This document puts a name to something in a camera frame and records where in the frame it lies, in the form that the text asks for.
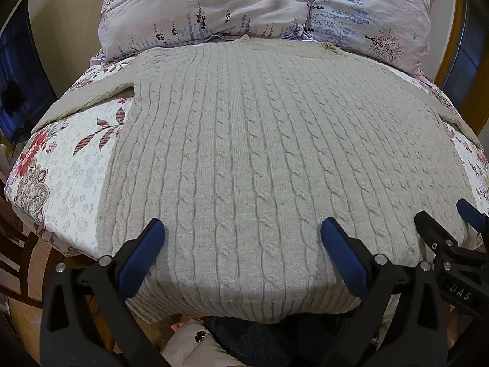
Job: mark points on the person's dark jeans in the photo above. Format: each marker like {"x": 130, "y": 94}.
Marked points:
{"x": 267, "y": 340}

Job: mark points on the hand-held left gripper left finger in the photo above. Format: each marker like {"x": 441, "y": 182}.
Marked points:
{"x": 143, "y": 256}

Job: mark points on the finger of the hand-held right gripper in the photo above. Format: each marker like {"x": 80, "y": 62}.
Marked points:
{"x": 435, "y": 233}
{"x": 473, "y": 216}

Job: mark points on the person's white jacket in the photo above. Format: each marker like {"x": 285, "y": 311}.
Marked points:
{"x": 187, "y": 344}

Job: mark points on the floral bed sheet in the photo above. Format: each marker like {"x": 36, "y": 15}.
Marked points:
{"x": 76, "y": 183}

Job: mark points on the pink pillow with tree print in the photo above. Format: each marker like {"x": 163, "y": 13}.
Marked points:
{"x": 366, "y": 11}

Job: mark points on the wooden window frame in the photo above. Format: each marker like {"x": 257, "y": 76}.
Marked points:
{"x": 454, "y": 38}

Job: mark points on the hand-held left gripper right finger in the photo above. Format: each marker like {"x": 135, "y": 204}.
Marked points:
{"x": 342, "y": 256}

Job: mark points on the flat screen television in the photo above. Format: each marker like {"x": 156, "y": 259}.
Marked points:
{"x": 23, "y": 84}

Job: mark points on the pink pillow with lavender print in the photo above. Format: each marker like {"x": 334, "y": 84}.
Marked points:
{"x": 198, "y": 4}

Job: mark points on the dark wooden chair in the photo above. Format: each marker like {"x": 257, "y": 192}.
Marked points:
{"x": 28, "y": 252}

